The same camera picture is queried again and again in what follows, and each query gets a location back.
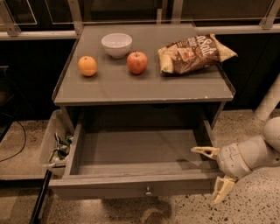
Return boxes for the orange fruit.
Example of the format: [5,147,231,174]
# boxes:
[78,56,97,77]

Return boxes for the grey drawer cabinet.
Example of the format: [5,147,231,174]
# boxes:
[52,24,236,138]

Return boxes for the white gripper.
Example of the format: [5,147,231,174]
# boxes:
[191,143,252,205]

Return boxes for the red apple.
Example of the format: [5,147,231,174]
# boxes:
[127,51,148,74]

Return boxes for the metal railing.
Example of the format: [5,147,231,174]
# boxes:
[0,0,280,40]

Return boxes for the brown chip bag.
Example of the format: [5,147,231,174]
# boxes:
[158,34,238,75]

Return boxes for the grey top drawer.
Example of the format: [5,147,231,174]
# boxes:
[50,116,221,200]

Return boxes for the white ceramic bowl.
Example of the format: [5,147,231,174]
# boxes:
[101,33,132,59]

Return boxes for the black cable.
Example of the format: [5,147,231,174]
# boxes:
[0,112,27,163]

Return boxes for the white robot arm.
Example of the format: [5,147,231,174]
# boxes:
[191,73,280,206]

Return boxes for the clutter in bin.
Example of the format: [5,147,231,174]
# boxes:
[48,133,74,167]

